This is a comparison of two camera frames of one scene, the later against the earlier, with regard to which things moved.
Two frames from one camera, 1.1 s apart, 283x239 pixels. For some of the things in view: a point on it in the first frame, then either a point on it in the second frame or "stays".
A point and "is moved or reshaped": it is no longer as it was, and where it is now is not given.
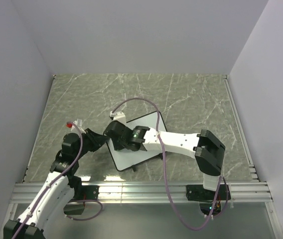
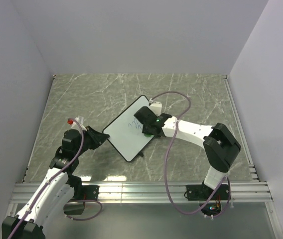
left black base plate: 86,192 stays
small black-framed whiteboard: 125,159 is moved or reshaped
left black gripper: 97,140 stays
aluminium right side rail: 240,128 stays
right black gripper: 117,146 to 144,130
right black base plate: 199,192 stays
